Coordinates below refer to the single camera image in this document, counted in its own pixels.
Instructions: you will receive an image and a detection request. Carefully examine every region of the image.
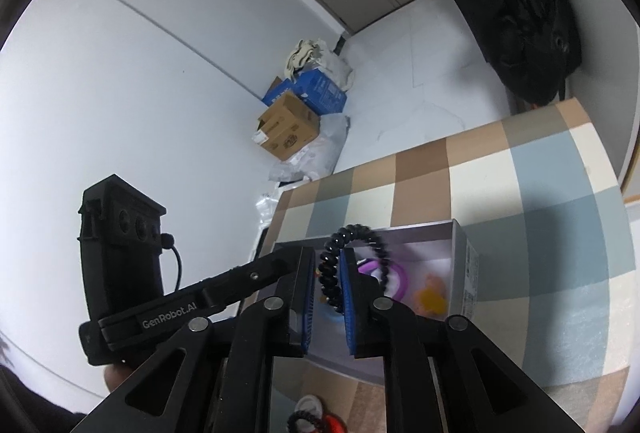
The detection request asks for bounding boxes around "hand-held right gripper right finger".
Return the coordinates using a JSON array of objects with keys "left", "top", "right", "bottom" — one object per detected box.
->
[{"left": 340, "top": 247, "right": 586, "bottom": 433}]

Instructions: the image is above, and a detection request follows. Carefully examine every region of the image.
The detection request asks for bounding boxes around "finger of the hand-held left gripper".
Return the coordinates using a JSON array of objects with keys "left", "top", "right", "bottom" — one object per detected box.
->
[{"left": 200, "top": 247, "right": 303, "bottom": 321}]

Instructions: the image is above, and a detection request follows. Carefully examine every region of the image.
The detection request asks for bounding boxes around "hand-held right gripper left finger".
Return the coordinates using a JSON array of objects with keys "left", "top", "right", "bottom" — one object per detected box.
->
[{"left": 70, "top": 247, "right": 318, "bottom": 433}]

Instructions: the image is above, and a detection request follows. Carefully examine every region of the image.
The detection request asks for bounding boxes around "purple ring bracelet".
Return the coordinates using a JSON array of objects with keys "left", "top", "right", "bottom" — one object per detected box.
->
[{"left": 357, "top": 260, "right": 412, "bottom": 301}]

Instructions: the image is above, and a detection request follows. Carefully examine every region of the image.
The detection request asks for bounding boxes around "black beaded bracelet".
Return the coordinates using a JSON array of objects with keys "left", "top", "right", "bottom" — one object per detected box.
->
[
  {"left": 317, "top": 224, "right": 391, "bottom": 314},
  {"left": 286, "top": 409, "right": 323, "bottom": 433}
]

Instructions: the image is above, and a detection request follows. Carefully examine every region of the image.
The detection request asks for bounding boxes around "yellow and pink pendant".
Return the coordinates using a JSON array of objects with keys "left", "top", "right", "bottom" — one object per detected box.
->
[{"left": 415, "top": 275, "right": 448, "bottom": 316}]

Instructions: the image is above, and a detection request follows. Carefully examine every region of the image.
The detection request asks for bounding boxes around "grey cardboard box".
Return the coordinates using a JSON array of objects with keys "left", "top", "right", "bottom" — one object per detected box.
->
[{"left": 272, "top": 219, "right": 481, "bottom": 386}]

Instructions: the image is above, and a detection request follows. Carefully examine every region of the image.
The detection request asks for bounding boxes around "person's left forearm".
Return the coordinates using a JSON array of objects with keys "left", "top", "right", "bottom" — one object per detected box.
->
[{"left": 0, "top": 365, "right": 108, "bottom": 433}]

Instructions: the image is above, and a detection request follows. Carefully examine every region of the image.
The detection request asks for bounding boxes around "person's left hand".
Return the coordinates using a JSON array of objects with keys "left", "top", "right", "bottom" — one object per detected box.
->
[{"left": 102, "top": 359, "right": 137, "bottom": 390}]

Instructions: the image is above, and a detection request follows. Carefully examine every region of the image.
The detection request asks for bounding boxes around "clear plastic wrap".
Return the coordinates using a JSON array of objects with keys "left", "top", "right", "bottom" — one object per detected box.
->
[{"left": 255, "top": 113, "right": 348, "bottom": 234}]

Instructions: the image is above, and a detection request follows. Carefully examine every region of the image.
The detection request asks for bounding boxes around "brown cardboard box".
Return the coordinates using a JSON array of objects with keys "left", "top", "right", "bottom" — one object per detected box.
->
[{"left": 251, "top": 92, "right": 321, "bottom": 161}]

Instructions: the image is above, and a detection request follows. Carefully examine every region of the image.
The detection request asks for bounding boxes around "small blue cardboard box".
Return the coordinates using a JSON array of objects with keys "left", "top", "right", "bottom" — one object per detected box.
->
[{"left": 261, "top": 77, "right": 296, "bottom": 108}]

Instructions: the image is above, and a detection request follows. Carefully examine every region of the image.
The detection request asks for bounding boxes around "large blue cardboard box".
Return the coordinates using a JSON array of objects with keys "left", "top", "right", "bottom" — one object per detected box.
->
[{"left": 292, "top": 68, "right": 348, "bottom": 116}]

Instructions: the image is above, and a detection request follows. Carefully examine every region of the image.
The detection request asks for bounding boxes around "white plastic bag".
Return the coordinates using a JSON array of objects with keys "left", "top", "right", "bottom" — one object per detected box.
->
[{"left": 320, "top": 50, "right": 356, "bottom": 91}]

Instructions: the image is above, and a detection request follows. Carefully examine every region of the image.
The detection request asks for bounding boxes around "beige cloth bag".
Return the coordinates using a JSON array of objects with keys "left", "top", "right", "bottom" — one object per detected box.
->
[{"left": 284, "top": 38, "right": 331, "bottom": 81}]

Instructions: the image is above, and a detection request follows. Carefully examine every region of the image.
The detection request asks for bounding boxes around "black jacket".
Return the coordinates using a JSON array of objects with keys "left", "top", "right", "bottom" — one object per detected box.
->
[{"left": 415, "top": 0, "right": 583, "bottom": 106}]

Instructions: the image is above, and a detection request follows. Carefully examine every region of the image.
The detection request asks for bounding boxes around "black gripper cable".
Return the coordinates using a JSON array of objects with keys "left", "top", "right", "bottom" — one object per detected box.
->
[{"left": 161, "top": 233, "right": 183, "bottom": 294}]

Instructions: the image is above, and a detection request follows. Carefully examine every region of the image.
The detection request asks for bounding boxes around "red charm bracelet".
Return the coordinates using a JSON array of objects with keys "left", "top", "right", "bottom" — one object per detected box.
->
[{"left": 320, "top": 413, "right": 348, "bottom": 433}]

